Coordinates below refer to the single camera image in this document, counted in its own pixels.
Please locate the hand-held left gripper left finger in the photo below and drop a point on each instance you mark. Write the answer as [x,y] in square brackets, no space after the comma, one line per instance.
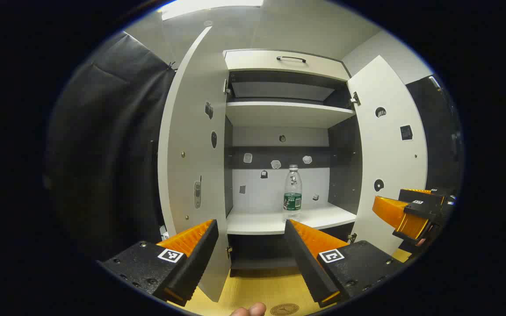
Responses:
[200,259]

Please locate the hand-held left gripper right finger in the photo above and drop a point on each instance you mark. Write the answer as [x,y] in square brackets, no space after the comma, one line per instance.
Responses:
[305,263]

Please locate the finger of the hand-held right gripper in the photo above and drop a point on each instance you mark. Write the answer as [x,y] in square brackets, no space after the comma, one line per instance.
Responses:
[424,208]

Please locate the white cabinet door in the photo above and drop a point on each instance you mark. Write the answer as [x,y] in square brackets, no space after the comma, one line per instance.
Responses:
[389,153]
[191,131]

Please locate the clear plastic bottle green label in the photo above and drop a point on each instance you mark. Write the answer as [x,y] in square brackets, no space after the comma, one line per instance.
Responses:
[292,193]

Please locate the white and grey cabinet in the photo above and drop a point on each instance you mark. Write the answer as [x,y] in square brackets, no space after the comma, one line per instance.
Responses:
[279,114]

